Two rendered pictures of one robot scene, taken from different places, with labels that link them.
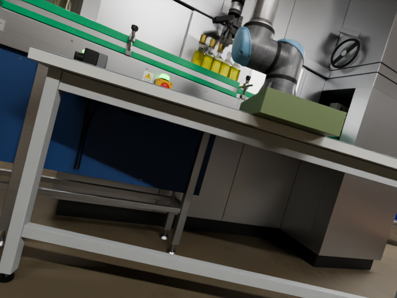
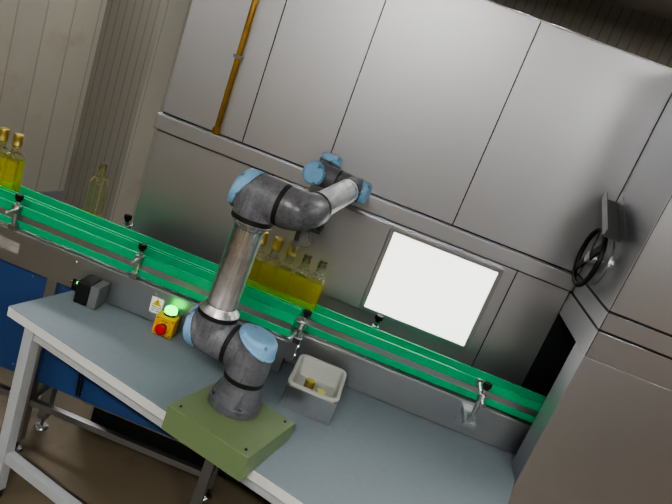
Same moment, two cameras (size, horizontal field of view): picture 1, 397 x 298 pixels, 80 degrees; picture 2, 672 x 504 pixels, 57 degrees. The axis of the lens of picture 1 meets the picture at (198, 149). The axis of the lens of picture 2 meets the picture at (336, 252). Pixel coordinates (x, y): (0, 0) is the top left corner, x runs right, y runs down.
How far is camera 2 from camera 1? 1.60 m
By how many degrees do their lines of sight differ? 29
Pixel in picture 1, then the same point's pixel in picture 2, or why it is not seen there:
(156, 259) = not seen: outside the picture
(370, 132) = (580, 443)
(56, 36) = (61, 258)
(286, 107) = (185, 432)
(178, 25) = not seen: hidden behind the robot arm
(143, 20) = (199, 194)
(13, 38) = (26, 260)
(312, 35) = (532, 205)
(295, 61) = (243, 363)
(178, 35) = not seen: hidden behind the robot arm
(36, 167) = (15, 406)
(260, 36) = (201, 329)
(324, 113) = (223, 451)
